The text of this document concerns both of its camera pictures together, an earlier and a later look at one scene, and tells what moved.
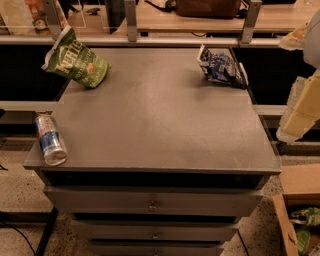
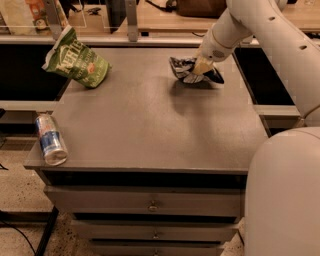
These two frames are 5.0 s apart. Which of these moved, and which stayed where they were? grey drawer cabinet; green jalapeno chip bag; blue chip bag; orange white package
Moved: blue chip bag
Stayed: grey drawer cabinet; orange white package; green jalapeno chip bag
